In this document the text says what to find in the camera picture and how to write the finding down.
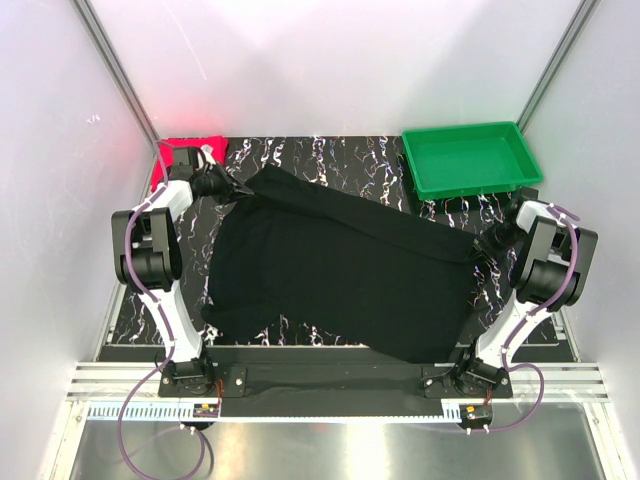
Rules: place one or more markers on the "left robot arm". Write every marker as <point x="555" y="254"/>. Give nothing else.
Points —
<point x="148" y="260"/>

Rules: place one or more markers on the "aluminium front rail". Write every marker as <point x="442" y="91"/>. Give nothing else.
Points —
<point x="563" y="382"/>

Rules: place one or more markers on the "aluminium frame post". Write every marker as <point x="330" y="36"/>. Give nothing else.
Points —
<point x="568" y="40"/>
<point x="106" y="51"/>

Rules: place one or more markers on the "aluminium frame post right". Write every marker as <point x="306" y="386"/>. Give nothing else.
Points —
<point x="568" y="40"/>

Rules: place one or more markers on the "folded red t shirt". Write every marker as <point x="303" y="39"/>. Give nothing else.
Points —
<point x="219" y="145"/>

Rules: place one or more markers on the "black t shirt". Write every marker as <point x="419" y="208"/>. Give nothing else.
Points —
<point x="349" y="266"/>

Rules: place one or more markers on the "green plastic bin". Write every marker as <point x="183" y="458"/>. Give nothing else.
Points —
<point x="467" y="160"/>

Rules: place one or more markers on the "aluminium frame post left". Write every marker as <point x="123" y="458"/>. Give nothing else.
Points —
<point x="106" y="51"/>

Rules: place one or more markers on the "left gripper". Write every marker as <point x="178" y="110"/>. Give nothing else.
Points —
<point x="230" y="191"/>

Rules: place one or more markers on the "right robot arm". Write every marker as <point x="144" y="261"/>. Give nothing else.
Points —
<point x="550" y="272"/>

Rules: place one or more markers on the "shiny steel front plate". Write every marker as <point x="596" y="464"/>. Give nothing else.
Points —
<point x="556" y="444"/>

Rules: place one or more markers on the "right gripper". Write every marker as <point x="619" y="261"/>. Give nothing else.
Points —
<point x="480" y="247"/>

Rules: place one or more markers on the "white slotted cable duct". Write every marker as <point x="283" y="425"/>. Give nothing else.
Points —
<point x="194" y="412"/>

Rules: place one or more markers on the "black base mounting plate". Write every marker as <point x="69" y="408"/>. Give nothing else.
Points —
<point x="321" y="404"/>

